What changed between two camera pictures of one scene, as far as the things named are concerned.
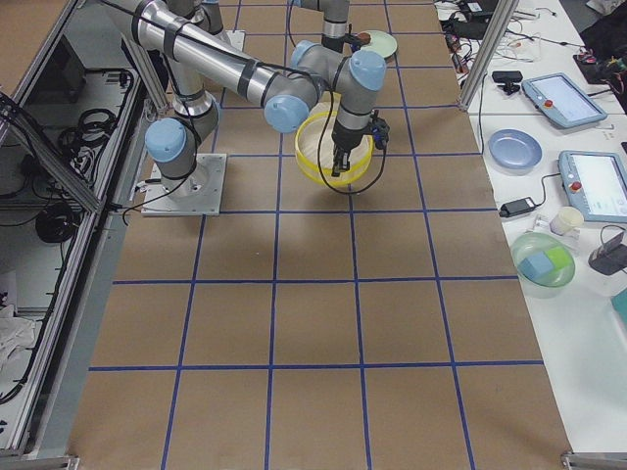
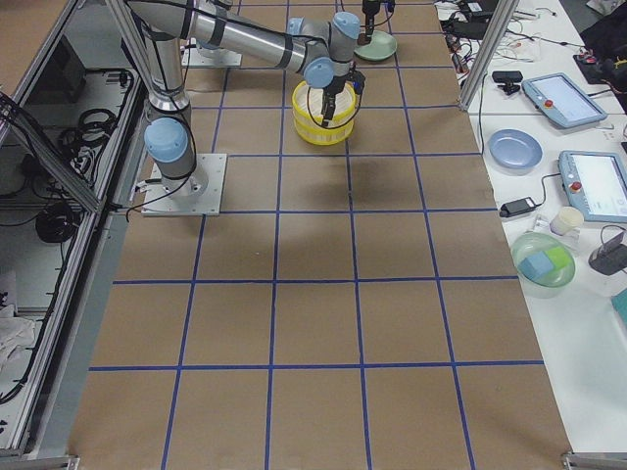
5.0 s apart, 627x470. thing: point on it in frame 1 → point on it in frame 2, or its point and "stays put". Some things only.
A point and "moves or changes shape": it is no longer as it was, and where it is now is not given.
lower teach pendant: [597, 183] stays put
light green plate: [382, 41] stays put
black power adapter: [517, 207] stays put
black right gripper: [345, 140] → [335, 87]
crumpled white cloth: [15, 333] stays put
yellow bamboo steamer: [314, 151] moves or changes shape
